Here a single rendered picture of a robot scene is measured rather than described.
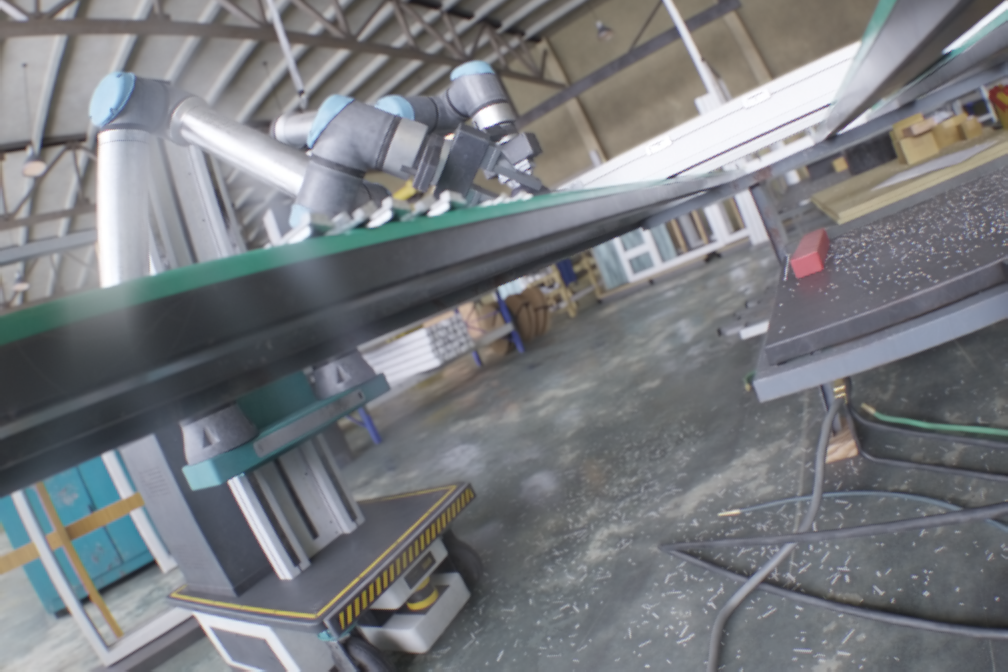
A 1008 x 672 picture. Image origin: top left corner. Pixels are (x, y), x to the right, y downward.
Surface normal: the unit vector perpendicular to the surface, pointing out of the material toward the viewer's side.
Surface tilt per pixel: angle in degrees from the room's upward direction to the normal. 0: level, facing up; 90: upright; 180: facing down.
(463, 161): 120
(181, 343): 90
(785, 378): 90
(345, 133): 106
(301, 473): 90
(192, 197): 90
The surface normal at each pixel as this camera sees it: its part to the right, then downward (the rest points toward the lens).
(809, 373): -0.52, 0.23
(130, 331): 0.76, -0.33
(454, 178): 0.04, 0.53
